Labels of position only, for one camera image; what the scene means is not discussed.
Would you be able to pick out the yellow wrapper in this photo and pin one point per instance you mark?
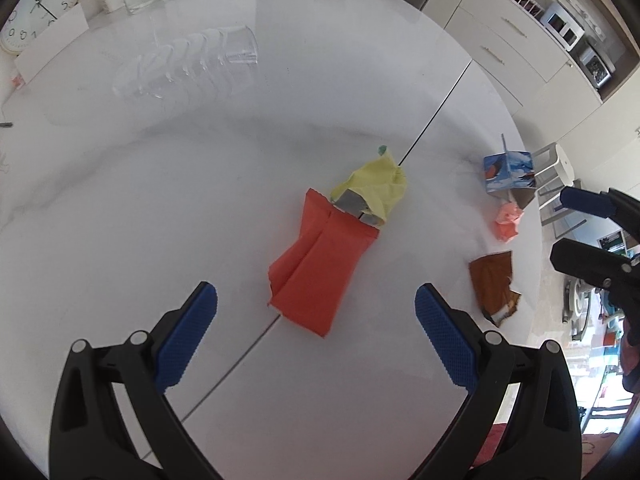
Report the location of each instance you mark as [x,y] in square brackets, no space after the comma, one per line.
[380,180]

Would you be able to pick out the white wall rail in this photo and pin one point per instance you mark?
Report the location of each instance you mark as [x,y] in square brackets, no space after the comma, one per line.
[582,10]

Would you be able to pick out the white plastic stool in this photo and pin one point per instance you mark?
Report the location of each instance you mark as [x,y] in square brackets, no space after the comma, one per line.
[562,165]

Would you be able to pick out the grey round floor appliance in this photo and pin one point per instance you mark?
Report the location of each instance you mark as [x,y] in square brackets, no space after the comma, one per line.
[580,302]

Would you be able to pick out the orange red wrapper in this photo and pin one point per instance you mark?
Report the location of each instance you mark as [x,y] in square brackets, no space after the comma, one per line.
[320,270]

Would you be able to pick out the silver countertop appliance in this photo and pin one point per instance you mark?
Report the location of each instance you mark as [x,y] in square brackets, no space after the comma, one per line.
[595,62]

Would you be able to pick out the round white wall clock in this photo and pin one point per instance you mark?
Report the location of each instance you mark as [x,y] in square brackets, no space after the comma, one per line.
[45,5]

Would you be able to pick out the pink paper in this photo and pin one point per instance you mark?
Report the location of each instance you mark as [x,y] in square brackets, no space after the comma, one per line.
[507,222]

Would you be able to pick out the white card box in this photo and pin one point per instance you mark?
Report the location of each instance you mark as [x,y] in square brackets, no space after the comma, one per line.
[55,45]

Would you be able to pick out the red cloth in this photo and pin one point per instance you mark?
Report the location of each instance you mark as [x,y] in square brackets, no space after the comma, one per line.
[492,442]

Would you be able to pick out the blue printed carton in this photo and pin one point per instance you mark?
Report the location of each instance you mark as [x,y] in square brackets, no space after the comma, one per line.
[510,172]

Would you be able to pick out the grey drawer cabinet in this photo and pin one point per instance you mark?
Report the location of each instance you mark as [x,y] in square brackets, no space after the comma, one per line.
[500,45]

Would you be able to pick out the white countertop appliance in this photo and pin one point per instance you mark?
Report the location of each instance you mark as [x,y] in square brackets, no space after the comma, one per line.
[562,22]

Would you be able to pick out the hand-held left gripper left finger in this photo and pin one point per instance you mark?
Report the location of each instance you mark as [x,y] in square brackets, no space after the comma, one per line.
[185,340]

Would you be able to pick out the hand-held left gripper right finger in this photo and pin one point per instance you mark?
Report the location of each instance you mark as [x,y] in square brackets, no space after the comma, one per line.
[445,342]

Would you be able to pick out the stack of clear plastic cups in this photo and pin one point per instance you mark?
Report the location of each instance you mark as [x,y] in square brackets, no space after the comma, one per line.
[200,60]

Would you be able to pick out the dark brown snack wrapper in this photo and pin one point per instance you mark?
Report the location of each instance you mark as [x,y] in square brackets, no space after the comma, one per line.
[492,280]

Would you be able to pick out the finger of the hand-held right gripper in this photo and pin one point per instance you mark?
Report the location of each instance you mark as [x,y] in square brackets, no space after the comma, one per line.
[585,260]
[585,201]

